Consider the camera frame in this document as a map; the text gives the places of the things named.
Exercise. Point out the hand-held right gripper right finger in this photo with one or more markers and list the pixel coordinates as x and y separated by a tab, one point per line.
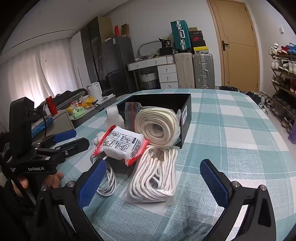
214	183

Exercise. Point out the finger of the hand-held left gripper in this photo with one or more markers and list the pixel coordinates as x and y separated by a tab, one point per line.
69	148
64	135

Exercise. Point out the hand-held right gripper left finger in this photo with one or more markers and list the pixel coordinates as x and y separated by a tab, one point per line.
92	183

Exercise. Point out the white packet with red edges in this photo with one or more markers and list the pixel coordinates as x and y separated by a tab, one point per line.
122	143

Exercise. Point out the white soft bundle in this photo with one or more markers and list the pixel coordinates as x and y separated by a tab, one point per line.
114	118

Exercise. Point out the black cardboard box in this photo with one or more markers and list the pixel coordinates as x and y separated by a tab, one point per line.
159	100

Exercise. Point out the person's left forearm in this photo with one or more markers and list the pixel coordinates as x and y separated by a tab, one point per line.
13	208

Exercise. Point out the person's left hand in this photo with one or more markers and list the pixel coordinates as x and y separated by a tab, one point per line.
54	180

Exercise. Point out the grey low cabinet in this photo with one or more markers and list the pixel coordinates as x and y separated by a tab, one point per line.
60	119

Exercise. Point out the green snack packet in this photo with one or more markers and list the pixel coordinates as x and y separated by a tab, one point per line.
78	112

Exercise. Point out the dark jacket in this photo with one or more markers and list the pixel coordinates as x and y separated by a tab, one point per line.
69	95

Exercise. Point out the white appliance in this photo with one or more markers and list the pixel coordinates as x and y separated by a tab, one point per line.
94	91

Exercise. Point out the teal checkered tablecloth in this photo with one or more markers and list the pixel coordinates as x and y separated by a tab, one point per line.
231	129

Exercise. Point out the white curtain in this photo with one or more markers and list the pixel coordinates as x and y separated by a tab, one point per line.
34	74

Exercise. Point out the purple bag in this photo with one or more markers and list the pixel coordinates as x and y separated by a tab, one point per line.
292	134

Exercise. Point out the tall dark cabinet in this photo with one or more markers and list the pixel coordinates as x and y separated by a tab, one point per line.
92	46

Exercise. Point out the loose dark shoes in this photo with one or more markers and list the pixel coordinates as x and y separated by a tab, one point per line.
261	102

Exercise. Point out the dark refrigerator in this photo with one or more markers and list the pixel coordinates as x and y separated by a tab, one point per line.
118	58

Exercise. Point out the black trash bag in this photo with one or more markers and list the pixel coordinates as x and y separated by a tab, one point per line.
227	88

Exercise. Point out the silver suitcase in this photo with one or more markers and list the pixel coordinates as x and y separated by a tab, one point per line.
203	69

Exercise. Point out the beige suitcase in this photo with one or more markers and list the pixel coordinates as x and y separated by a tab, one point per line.
183	71

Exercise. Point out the wooden shoe rack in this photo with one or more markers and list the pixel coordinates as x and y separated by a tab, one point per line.
276	86

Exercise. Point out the white desk with drawers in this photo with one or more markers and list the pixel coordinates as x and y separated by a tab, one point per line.
167	69

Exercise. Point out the yellow and black box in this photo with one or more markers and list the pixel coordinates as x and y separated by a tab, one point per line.
200	49

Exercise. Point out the rows of shoes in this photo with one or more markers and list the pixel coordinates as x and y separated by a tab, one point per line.
284	66

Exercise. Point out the red and black shoe box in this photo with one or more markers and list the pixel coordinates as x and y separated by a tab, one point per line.
197	39

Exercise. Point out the tan wooden door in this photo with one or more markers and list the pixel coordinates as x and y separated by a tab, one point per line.
235	34

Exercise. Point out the teal suitcase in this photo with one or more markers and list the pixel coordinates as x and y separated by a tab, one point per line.
180	34

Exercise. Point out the brown cardboard box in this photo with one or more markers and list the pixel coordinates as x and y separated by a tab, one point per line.
193	29

